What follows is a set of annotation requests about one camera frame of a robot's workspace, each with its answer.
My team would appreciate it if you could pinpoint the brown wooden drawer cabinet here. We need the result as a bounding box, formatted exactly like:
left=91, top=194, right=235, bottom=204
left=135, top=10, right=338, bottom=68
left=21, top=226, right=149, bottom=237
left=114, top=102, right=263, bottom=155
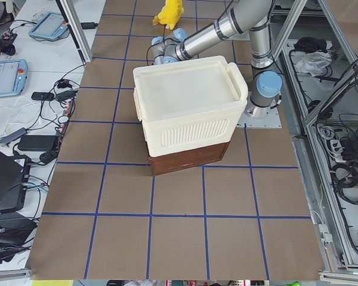
left=149, top=141, right=230, bottom=176

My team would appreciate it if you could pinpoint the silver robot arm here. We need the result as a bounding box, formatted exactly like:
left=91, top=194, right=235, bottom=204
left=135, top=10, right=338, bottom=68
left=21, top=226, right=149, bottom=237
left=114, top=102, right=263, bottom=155
left=150, top=1, right=273, bottom=69
left=245, top=16, right=282, bottom=119

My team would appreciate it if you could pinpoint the white plastic storage box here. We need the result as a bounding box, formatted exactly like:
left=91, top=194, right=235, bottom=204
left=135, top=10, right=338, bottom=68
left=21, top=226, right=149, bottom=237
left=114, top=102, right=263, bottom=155
left=133, top=56, right=248, bottom=157

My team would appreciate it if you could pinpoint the yellow plush dinosaur toy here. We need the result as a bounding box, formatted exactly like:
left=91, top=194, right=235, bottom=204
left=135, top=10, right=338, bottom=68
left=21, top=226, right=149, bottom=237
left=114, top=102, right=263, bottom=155
left=152, top=0, right=184, bottom=30

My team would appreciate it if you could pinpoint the black power adapter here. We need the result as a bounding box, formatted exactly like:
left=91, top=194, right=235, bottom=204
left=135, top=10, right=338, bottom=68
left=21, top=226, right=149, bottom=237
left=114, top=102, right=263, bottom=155
left=17, top=135, right=56, bottom=151

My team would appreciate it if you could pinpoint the upper teach pendant tablet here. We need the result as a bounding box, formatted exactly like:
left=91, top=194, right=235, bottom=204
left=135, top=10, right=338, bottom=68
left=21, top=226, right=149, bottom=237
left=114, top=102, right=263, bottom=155
left=28, top=12, right=69, bottom=41

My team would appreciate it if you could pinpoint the teach pendant tablet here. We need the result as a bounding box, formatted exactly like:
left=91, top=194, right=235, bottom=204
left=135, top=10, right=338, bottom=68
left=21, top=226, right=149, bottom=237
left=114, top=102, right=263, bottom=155
left=28, top=12, right=69, bottom=41
left=0, top=59, right=28, bottom=98

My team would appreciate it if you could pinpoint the black laptop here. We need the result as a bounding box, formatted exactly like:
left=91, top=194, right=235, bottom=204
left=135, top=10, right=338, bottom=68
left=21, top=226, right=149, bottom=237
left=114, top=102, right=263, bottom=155
left=0, top=152, right=30, bottom=213

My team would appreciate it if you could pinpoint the lower teach pendant tablet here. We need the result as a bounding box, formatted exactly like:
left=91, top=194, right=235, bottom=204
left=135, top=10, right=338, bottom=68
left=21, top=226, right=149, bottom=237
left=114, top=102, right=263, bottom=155
left=0, top=59, right=28, bottom=98

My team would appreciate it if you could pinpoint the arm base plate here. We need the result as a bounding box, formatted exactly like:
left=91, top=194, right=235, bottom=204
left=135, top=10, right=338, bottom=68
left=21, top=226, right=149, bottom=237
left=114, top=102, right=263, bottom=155
left=236, top=92, right=282, bottom=129

